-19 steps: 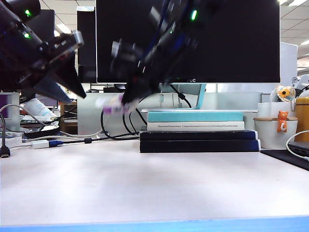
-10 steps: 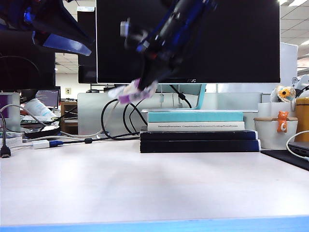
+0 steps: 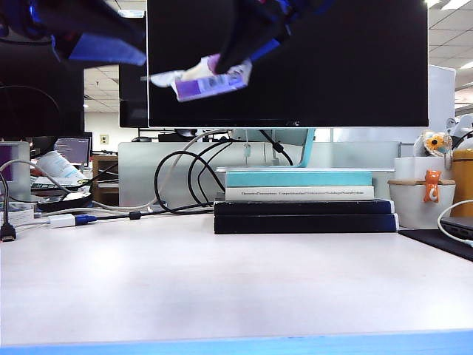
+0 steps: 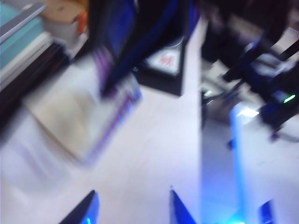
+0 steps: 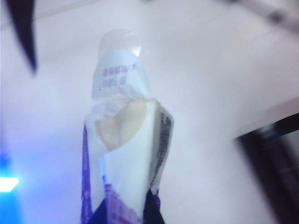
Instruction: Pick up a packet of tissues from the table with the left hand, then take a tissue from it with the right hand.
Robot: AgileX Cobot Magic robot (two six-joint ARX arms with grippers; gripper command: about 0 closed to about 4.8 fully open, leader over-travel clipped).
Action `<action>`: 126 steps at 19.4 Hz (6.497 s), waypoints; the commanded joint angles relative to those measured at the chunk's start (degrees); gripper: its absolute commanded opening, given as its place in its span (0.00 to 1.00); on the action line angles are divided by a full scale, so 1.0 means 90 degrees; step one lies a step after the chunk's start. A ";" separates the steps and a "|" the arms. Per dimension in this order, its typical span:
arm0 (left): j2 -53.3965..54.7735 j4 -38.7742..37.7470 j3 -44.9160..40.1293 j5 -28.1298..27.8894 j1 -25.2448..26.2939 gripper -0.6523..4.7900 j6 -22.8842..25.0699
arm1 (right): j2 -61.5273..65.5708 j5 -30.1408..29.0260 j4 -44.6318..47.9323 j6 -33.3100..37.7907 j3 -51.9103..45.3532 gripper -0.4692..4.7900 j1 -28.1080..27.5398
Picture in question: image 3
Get black HDMI cable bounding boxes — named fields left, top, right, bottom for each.
left=0, top=172, right=18, bottom=245

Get white storage box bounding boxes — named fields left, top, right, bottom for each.
left=393, top=156, right=452, bottom=182

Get teal book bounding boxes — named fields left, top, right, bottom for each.
left=225, top=170, right=373, bottom=189

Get white book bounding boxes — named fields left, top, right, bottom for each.
left=224, top=186, right=375, bottom=203

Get black desk mat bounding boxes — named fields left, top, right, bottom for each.
left=398, top=229, right=473, bottom=264

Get yellow tin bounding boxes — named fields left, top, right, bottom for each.
left=450, top=148, right=473, bottom=218

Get black monitor with white label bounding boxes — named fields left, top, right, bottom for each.
left=118, top=9, right=149, bottom=129

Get black monitor power cable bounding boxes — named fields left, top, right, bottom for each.
left=258, top=129, right=295, bottom=167

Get grey white cable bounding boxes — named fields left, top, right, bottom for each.
left=91, top=129, right=234, bottom=214

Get black round dish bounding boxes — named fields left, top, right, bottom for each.
left=36, top=191, right=93, bottom=214

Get small hanging tag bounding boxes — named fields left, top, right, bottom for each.
left=242, top=129, right=253, bottom=164

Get silver laptop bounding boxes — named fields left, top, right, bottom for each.
left=440, top=215, right=473, bottom=241

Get wide black monitor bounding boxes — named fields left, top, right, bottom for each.
left=0, top=36, right=85, bottom=143

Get black looped cable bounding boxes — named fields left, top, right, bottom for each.
left=187, top=140, right=233, bottom=207
left=153, top=139, right=233, bottom=215

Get lit code screen monitor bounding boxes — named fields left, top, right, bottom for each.
left=54, top=136, right=93, bottom=168

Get wooden cabinet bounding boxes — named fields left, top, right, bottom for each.
left=91, top=155, right=120, bottom=207

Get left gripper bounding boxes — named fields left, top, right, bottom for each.
left=0, top=0, right=147, bottom=67

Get stack of books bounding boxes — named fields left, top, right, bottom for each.
left=118, top=141, right=402, bottom=212

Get white partition panel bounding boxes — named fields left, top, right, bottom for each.
left=428, top=64, right=457, bottom=130

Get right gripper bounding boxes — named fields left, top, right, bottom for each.
left=214, top=0, right=336, bottom=73

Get teal silver monitor stand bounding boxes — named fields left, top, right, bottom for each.
left=215, top=127, right=396, bottom=175

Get black cable blue plug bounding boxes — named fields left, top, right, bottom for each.
left=74, top=209, right=217, bottom=226

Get stack of magazines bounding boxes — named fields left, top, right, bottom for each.
left=30, top=176, right=92, bottom=193

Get white mug wooden lid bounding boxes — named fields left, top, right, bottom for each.
left=387, top=178, right=457, bottom=230

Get orange cat figurine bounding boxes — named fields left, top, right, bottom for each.
left=423, top=169, right=442, bottom=204

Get white carton box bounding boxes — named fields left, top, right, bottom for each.
left=0, top=205, right=36, bottom=227

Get white printed tube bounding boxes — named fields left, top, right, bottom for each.
left=35, top=151, right=88, bottom=186

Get white video adapter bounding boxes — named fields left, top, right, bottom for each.
left=48, top=214, right=77, bottom=229

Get white charging cable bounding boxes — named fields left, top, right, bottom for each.
left=437, top=199, right=473, bottom=250

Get purple tissue packet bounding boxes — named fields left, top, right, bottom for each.
left=147, top=53, right=254, bottom=104

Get sunflower plush ornament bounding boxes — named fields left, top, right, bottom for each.
left=412, top=129, right=455, bottom=172

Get large black AOC monitor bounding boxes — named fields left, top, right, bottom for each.
left=146, top=0, right=429, bottom=129

